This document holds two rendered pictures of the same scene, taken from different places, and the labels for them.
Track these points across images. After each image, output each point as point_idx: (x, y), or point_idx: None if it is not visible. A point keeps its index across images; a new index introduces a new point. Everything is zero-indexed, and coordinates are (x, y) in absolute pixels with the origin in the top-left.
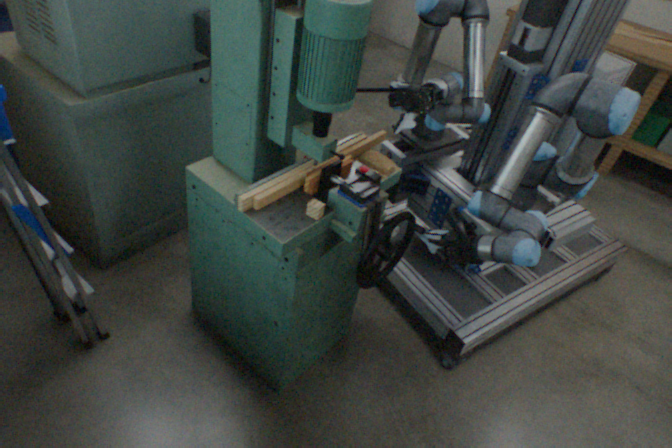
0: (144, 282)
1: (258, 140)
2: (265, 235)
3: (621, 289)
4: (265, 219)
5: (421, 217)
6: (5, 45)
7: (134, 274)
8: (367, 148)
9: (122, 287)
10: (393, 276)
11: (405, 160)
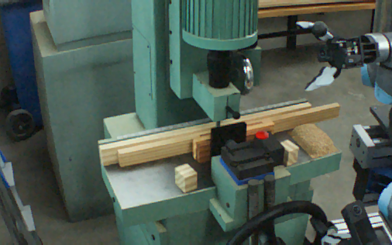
0: (96, 243)
1: (160, 90)
2: (114, 196)
3: None
4: (122, 178)
5: (389, 227)
6: (39, 17)
7: (91, 233)
8: (309, 121)
9: (77, 241)
10: None
11: (373, 150)
